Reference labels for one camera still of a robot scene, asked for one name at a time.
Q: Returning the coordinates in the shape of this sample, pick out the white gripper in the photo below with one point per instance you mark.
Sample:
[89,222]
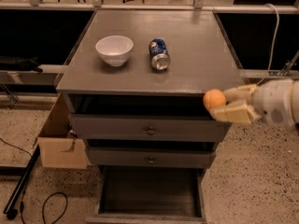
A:
[273,102]

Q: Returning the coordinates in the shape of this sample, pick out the orange fruit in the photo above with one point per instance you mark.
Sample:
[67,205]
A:
[213,99]

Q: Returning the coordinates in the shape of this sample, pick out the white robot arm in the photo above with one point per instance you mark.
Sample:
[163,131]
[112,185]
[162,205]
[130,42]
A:
[294,103]

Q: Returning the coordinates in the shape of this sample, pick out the grey drawer cabinet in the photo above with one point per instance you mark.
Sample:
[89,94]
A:
[135,89]

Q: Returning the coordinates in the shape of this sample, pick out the bottom grey drawer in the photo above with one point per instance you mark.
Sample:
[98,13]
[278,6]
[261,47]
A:
[148,195]

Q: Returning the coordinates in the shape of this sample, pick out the grey drawer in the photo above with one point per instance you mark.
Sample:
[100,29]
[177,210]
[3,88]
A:
[150,158]
[148,195]
[148,128]

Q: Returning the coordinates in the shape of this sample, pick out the middle grey drawer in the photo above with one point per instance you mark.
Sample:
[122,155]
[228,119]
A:
[150,158]

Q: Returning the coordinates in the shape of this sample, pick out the top grey drawer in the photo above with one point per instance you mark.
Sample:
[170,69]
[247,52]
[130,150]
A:
[148,128]

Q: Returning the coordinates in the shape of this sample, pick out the blue soda can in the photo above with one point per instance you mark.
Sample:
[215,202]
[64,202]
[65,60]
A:
[159,57]

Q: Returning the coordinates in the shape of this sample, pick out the white bowl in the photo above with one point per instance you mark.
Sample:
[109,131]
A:
[114,50]

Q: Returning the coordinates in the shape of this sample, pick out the cardboard box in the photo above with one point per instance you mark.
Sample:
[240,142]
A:
[59,146]

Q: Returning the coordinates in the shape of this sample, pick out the black bar on floor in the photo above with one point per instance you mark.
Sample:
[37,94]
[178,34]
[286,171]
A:
[23,173]

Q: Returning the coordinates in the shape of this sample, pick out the black object on rail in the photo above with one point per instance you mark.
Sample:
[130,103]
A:
[19,64]

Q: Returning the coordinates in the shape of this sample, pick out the metal frame rail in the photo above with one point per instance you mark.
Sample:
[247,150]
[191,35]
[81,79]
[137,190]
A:
[149,5]

